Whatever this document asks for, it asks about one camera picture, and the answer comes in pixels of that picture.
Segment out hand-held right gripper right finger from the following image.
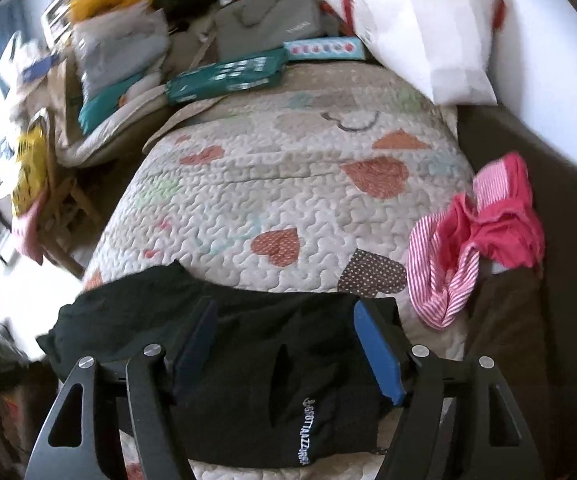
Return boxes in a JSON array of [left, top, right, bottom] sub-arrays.
[[353, 299, 539, 480]]

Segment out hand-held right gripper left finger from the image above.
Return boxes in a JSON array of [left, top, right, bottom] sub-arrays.
[[24, 297, 219, 480]]

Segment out black pants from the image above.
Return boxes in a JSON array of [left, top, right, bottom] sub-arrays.
[[36, 260, 404, 470]]

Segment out patchwork heart quilted blanket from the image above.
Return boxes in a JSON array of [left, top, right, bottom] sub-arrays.
[[83, 62, 477, 480]]

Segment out pink striped garment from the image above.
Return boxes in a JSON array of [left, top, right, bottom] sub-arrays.
[[406, 152, 547, 330]]

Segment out wooden chair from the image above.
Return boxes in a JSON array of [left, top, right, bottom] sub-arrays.
[[33, 110, 104, 276]]

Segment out yellow plastic bag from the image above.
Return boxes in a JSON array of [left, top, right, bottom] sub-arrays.
[[11, 122, 52, 218]]

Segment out teal cloth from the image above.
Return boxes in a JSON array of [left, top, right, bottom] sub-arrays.
[[78, 85, 134, 136]]

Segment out green paper ream pack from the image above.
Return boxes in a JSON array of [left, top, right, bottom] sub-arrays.
[[165, 49, 289, 107]]

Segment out grey folded clothes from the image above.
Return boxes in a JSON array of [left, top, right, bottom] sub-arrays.
[[71, 10, 169, 101]]

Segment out long light-blue patterned box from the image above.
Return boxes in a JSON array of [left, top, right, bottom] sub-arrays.
[[283, 36, 367, 62]]

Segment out grey box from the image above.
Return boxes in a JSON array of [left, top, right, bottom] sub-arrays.
[[213, 0, 327, 63]]

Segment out white rack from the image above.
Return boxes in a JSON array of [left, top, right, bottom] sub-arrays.
[[41, 0, 79, 43]]

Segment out brown bed frame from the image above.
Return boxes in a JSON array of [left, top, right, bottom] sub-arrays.
[[456, 105, 577, 480]]

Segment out white paper bag red handles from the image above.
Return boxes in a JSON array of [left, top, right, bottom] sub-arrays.
[[319, 0, 507, 107]]

